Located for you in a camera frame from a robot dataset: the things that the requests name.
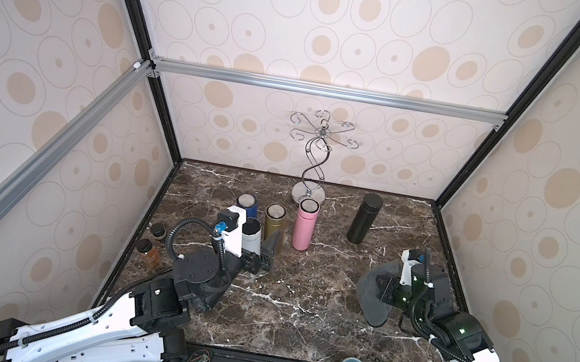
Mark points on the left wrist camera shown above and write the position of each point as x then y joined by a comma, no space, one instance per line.
229,227

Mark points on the horizontal aluminium rail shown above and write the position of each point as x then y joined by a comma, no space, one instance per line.
315,89

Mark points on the dark capped spice jar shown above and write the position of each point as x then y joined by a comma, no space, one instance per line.
158,231

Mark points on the left diagonal aluminium rail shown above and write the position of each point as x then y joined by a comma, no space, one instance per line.
31,172

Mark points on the silver wire cup stand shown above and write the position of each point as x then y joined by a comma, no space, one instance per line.
319,133

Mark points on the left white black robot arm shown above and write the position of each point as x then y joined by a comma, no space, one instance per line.
197,281

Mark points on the grey wiping cloth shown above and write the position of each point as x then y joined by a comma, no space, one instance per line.
375,311

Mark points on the black thermos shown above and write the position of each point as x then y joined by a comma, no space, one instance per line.
369,209

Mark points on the blue thermos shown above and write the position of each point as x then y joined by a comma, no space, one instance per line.
248,202

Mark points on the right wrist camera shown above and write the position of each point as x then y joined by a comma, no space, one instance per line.
410,258

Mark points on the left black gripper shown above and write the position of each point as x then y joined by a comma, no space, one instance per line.
268,252

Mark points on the amber spice jar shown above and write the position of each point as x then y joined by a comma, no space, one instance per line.
148,253

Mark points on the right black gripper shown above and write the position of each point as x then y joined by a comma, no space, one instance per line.
400,294

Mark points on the white thermos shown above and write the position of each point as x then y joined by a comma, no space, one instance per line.
251,236

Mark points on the gold thermos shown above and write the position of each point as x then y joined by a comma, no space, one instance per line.
274,221

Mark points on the pink thermos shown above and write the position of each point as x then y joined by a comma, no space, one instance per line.
307,215

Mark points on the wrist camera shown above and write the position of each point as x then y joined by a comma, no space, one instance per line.
410,258
229,227

